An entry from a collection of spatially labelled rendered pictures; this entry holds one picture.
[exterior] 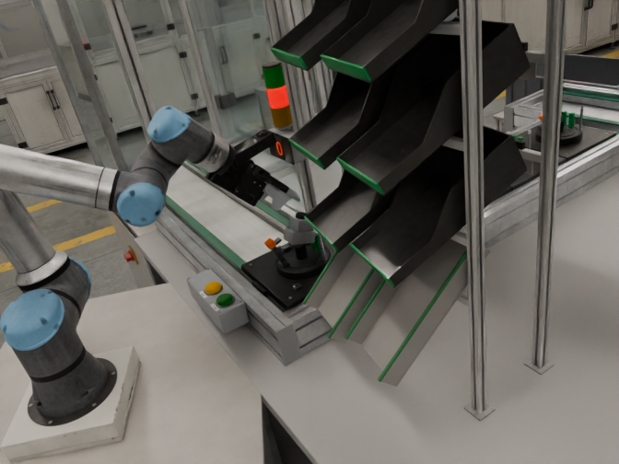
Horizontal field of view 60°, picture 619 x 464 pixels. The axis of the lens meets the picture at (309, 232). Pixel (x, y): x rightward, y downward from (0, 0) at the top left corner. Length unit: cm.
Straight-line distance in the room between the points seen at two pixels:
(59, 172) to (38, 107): 538
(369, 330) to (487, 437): 28
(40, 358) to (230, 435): 40
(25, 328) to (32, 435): 23
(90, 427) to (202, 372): 26
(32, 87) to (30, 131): 45
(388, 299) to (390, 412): 22
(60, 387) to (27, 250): 29
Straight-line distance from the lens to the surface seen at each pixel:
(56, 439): 125
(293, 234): 128
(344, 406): 113
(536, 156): 96
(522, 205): 160
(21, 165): 103
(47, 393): 125
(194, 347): 137
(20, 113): 640
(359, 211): 100
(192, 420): 120
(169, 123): 107
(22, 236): 124
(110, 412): 122
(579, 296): 139
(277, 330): 118
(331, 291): 114
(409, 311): 99
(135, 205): 98
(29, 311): 119
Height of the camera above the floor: 169
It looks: 29 degrees down
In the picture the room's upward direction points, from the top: 11 degrees counter-clockwise
